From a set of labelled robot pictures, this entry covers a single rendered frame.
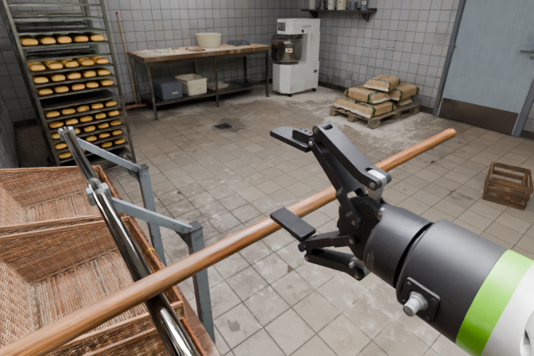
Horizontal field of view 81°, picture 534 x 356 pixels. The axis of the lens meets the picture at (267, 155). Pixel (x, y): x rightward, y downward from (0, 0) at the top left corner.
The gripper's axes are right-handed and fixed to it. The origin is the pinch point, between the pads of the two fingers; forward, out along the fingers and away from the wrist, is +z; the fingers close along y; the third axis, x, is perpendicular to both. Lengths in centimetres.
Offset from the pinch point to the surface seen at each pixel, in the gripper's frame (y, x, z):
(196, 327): 75, -2, 39
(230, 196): 133, 94, 176
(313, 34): 28, 414, 393
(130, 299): 13.1, -22.3, 4.7
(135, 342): 59, -21, 34
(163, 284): 13.2, -17.8, 4.7
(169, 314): 15.8, -18.5, 1.6
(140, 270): 15.6, -19.1, 11.9
